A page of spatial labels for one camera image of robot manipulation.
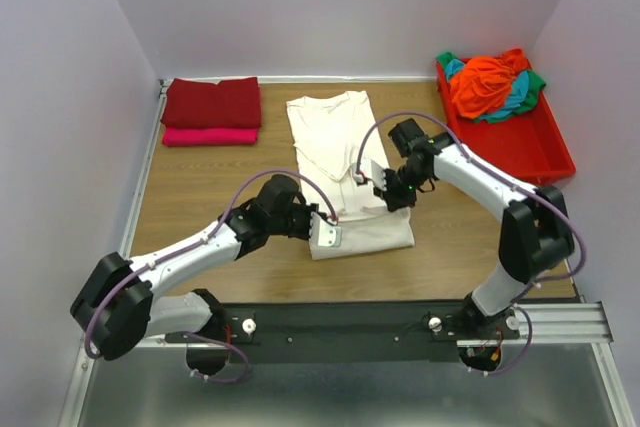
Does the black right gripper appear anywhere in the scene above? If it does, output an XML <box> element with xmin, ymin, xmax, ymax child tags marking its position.
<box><xmin>373</xmin><ymin>164</ymin><xmax>429</xmax><ymax>213</ymax></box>

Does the white t-shirt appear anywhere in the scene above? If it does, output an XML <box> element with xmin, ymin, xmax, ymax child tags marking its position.
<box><xmin>286</xmin><ymin>91</ymin><xmax>415</xmax><ymax>261</ymax></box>

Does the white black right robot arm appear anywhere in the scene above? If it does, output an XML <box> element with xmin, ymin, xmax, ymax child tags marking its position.
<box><xmin>353</xmin><ymin>118</ymin><xmax>577</xmax><ymax>339</ymax></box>

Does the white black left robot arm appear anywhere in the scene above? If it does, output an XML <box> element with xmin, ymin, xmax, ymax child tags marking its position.
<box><xmin>70</xmin><ymin>169</ymin><xmax>338</xmax><ymax>360</ymax></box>

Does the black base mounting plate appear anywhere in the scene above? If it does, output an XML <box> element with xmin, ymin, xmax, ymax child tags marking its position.
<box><xmin>184</xmin><ymin>299</ymin><xmax>521</xmax><ymax>366</ymax></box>

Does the dark red folded t-shirt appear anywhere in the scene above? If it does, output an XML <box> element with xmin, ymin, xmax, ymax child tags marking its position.
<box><xmin>161</xmin><ymin>77</ymin><xmax>262</xmax><ymax>129</ymax></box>

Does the orange t-shirt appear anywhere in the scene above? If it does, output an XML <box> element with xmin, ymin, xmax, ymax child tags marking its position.
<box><xmin>447</xmin><ymin>48</ymin><xmax>532</xmax><ymax>119</ymax></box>

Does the red plastic bin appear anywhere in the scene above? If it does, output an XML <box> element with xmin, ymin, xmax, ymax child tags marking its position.
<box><xmin>435</xmin><ymin>62</ymin><xmax>576</xmax><ymax>185</ymax></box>

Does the pink folded t-shirt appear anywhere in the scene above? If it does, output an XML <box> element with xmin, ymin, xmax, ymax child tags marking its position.
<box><xmin>162</xmin><ymin>127</ymin><xmax>259</xmax><ymax>147</ymax></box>

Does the teal t-shirt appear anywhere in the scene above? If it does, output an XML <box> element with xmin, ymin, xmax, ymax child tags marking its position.
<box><xmin>445</xmin><ymin>58</ymin><xmax>534</xmax><ymax>121</ymax></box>

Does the green t-shirt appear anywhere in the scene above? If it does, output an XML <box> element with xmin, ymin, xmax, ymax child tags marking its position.
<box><xmin>434</xmin><ymin>49</ymin><xmax>547</xmax><ymax>124</ymax></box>

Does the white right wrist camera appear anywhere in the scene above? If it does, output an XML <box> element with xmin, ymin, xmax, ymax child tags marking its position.
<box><xmin>352</xmin><ymin>158</ymin><xmax>387</xmax><ymax>192</ymax></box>

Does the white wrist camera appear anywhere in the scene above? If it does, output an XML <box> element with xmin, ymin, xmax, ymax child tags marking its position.
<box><xmin>352</xmin><ymin>158</ymin><xmax>387</xmax><ymax>192</ymax></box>
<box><xmin>309</xmin><ymin>212</ymin><xmax>342</xmax><ymax>248</ymax></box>

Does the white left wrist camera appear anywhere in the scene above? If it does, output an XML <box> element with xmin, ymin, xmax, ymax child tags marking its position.
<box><xmin>309</xmin><ymin>212</ymin><xmax>342</xmax><ymax>248</ymax></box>

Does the aluminium left side rail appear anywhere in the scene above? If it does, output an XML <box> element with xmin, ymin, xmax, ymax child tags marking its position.
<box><xmin>102</xmin><ymin>78</ymin><xmax>174</xmax><ymax>308</ymax></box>

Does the aluminium frame rail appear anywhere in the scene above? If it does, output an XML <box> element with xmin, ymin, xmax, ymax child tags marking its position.
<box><xmin>143</xmin><ymin>293</ymin><xmax>611</xmax><ymax>343</ymax></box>

